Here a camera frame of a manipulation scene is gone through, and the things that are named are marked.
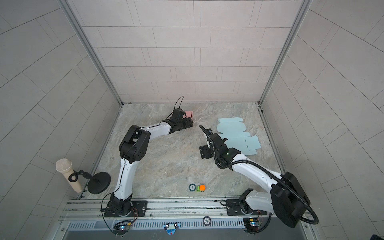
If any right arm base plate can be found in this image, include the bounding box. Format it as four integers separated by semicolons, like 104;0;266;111
220;199;268;216

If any black round stand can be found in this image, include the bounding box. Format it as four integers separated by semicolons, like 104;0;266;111
68;170;111;195

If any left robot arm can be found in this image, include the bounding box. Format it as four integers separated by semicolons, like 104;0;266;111
101;116;194;217

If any light blue paper box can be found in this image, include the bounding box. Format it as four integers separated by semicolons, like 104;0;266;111
217;117;261;156

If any orange green small toy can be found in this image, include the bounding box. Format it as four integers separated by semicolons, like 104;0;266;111
197;185;206;192

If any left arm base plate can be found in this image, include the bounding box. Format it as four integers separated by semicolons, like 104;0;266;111
104;201;148;218

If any green circuit board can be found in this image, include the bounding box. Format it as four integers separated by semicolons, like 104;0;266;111
113;221;133;236
243;218;261;234

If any aluminium rail frame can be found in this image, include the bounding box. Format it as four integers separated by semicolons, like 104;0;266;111
59;196;310;223

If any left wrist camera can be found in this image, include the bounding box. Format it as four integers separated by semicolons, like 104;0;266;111
172;108;185;120

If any blue red sticker tag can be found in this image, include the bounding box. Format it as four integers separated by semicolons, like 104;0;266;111
163;223;181;236

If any left green circuit board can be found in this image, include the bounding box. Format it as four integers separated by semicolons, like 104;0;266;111
113;221;133;236

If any right green circuit board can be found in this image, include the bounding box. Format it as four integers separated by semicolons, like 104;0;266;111
243;218;261;234

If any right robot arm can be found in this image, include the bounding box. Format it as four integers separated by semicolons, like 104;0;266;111
199;127;319;228

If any pink paper box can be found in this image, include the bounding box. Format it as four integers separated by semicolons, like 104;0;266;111
184;111;193;119

